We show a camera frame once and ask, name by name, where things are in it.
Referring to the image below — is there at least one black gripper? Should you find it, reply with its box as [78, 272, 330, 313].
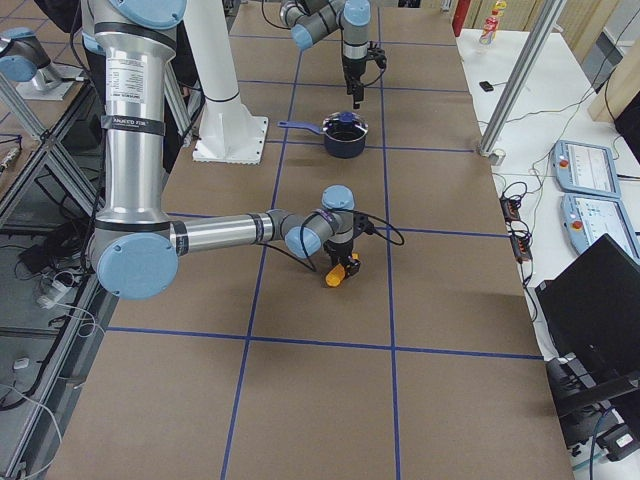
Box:
[323, 235, 361, 276]
[342, 57, 367, 109]

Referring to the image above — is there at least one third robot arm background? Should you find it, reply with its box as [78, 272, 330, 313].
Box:
[1, 27, 76, 92]

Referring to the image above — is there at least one dark blue saucepan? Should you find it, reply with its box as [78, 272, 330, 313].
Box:
[277, 120, 368, 159]

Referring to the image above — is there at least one red labelled plastic bottle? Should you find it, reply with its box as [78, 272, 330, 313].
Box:
[479, 1, 506, 46]

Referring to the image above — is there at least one yellow plastic corn cob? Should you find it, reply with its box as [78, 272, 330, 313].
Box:
[325, 264, 347, 288]

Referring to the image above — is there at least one aluminium frame post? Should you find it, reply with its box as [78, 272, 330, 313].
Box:
[477, 0, 567, 166]

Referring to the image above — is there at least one small black square device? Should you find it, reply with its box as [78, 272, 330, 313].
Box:
[479, 81, 494, 92]

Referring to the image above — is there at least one lower teach pendant tablet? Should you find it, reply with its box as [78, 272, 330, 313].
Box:
[561, 193, 639, 261]

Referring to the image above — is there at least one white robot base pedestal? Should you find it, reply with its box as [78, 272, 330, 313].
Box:
[184, 0, 269, 165]

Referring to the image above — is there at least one black laptop computer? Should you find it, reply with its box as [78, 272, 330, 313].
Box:
[535, 234, 639, 375]

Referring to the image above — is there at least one upper teach pendant tablet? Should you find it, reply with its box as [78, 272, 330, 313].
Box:
[550, 140, 621, 199]

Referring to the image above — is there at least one teach pendant tablet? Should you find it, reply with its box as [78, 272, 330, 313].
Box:
[550, 140, 621, 199]
[561, 193, 639, 261]

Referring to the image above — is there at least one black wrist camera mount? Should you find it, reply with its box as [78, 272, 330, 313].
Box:
[353, 213, 377, 238]
[367, 42, 387, 71]

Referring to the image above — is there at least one blue pot lid knob glass lid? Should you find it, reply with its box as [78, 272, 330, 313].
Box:
[322, 111, 369, 136]

